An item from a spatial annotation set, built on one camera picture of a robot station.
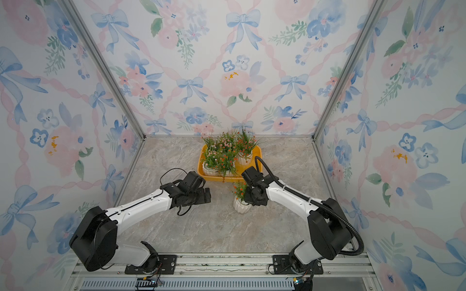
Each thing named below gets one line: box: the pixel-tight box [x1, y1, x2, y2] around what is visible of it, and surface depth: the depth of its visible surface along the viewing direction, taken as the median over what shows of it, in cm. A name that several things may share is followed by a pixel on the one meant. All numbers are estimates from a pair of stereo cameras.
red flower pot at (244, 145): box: [234, 129, 258, 165], surface depth 100 cm
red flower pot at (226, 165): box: [216, 149, 238, 183], surface depth 91 cm
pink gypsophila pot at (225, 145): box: [218, 138, 233, 154], surface depth 99 cm
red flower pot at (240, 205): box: [232, 182, 253, 214], surface depth 85 cm
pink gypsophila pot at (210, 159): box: [200, 149, 222, 176], surface depth 94 cm
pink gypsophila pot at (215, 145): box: [200, 135, 224, 156], surface depth 99 cm
